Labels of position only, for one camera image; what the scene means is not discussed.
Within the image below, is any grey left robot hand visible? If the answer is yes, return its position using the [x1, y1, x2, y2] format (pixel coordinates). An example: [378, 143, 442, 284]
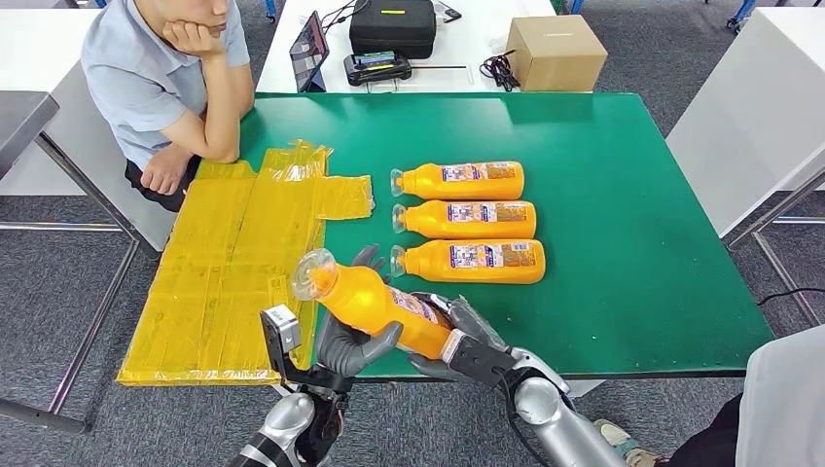
[313, 243, 405, 380]

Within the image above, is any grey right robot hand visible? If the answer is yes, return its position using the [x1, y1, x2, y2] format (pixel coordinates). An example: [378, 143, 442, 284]
[408, 291, 514, 382]

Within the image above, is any orange plastic bottle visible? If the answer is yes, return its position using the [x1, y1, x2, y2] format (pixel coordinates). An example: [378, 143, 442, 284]
[291, 247, 455, 361]
[391, 199, 537, 241]
[389, 161, 525, 201]
[389, 239, 547, 285]

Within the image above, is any yellow plastic sheet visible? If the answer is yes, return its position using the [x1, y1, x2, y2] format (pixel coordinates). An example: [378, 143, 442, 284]
[116, 139, 376, 388]

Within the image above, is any black handheld controller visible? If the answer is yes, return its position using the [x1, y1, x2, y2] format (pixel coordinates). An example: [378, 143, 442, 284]
[342, 51, 413, 88]

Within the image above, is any brown cardboard box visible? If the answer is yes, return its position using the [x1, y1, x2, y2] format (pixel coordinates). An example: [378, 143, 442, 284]
[505, 15, 609, 92]

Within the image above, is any white table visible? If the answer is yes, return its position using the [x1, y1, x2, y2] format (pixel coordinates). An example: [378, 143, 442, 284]
[256, 0, 556, 95]

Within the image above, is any black carrying case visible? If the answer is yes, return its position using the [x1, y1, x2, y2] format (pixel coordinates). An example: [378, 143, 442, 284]
[348, 0, 438, 60]

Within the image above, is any black tablet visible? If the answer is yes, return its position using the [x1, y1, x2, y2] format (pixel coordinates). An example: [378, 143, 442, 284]
[288, 10, 331, 94]

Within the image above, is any seated person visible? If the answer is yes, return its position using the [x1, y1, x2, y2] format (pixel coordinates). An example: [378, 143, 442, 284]
[80, 0, 256, 214]

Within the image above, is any standing person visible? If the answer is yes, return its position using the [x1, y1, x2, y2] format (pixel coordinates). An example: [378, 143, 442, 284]
[592, 324, 825, 467]

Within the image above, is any white desk with metal legs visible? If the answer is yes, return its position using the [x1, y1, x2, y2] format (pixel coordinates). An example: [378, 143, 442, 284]
[664, 6, 825, 330]

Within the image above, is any white desk with side panel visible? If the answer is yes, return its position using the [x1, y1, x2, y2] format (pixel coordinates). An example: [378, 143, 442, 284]
[0, 9, 178, 254]

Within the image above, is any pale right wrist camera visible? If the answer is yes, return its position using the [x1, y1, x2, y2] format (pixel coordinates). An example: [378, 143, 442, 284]
[439, 328, 519, 389]

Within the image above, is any black cable bundle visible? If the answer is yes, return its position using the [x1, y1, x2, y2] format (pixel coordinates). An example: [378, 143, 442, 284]
[479, 50, 521, 92]

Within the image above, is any black floor cable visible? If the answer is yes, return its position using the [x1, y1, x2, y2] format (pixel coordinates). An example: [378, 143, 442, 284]
[755, 286, 825, 307]

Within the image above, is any grey desk with metal frame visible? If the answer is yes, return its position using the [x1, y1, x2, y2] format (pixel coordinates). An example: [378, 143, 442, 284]
[0, 90, 140, 436]

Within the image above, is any blue cart frame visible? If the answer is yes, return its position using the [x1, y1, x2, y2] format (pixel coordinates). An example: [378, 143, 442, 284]
[566, 0, 757, 32]

